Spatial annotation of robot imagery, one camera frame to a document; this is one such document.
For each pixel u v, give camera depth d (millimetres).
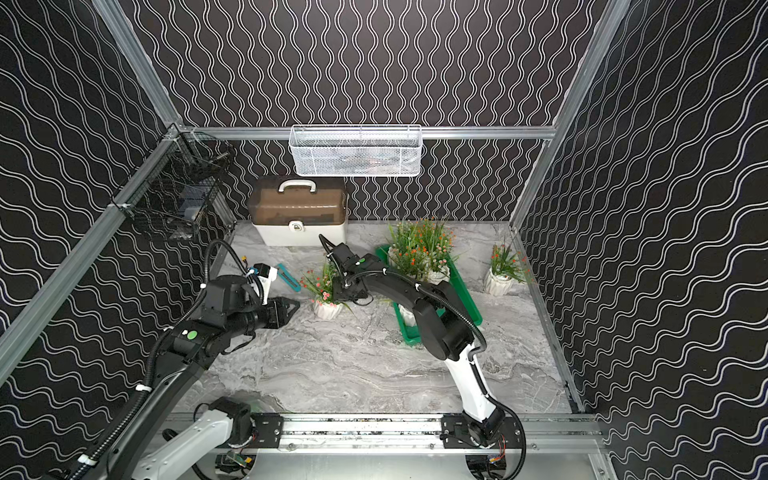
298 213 1133
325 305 835
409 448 744
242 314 599
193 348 488
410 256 904
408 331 857
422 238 974
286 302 737
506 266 954
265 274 670
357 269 679
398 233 1031
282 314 687
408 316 887
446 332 540
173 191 925
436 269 938
